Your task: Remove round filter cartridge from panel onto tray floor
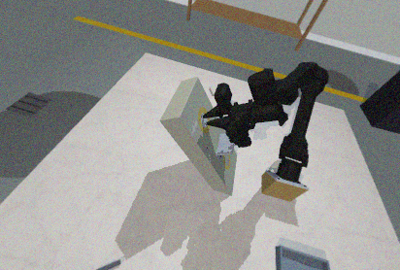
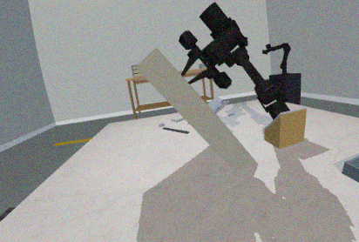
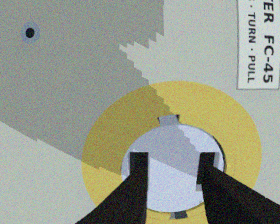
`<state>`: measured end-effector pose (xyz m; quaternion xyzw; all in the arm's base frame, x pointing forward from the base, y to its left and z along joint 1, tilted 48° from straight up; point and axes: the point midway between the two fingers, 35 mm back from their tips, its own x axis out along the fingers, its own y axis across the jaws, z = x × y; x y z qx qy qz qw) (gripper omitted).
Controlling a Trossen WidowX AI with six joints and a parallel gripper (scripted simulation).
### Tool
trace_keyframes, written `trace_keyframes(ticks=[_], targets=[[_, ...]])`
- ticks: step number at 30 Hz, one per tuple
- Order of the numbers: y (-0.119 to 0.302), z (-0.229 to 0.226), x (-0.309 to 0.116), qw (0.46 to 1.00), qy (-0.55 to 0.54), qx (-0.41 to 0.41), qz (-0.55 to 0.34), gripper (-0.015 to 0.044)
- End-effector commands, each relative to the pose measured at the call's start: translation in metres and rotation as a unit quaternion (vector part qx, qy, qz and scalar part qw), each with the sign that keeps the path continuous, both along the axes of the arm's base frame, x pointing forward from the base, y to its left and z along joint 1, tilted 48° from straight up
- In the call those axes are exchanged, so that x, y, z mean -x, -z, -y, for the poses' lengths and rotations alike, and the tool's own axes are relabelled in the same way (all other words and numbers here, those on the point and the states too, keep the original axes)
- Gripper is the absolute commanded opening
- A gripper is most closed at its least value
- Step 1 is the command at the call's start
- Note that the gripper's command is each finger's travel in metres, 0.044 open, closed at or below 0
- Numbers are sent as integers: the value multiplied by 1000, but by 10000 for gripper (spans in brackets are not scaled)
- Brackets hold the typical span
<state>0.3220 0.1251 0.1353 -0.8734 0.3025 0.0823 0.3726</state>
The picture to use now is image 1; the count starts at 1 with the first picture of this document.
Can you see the white cylinder with two slots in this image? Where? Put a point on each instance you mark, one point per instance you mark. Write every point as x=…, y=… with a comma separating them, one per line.
x=203, y=120

